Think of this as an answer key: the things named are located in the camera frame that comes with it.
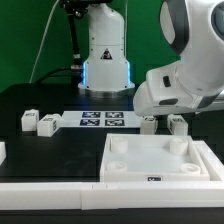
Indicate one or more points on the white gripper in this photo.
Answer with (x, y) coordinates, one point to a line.
(161, 95)

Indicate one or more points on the white square tabletop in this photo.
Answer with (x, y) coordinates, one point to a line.
(144, 158)

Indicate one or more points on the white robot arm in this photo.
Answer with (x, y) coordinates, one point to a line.
(194, 29)

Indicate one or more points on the white U-shaped fence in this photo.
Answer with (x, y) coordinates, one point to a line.
(88, 196)

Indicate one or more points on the white sheet with markers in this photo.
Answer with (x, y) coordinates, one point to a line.
(100, 119)

